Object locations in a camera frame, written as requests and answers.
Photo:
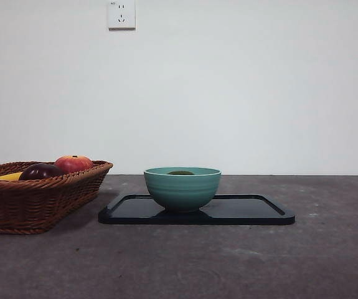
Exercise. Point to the green avocado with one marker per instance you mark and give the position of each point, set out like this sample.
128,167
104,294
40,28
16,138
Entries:
180,172

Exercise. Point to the teal ceramic bowl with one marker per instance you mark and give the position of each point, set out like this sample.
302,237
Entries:
183,193

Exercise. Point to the yellow banana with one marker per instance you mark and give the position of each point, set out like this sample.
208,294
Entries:
7,177

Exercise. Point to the brown wicker basket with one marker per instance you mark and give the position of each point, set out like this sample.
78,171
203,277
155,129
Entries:
26,205

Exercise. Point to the dark purple plum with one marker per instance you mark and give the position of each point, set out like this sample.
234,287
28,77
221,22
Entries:
41,172

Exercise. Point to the dark rectangular tray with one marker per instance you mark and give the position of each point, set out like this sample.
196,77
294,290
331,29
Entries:
247,211

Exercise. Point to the red yellow apple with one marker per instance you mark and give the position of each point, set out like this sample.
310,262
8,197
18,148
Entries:
74,163

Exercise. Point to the white wall socket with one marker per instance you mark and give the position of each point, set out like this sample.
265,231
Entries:
122,18

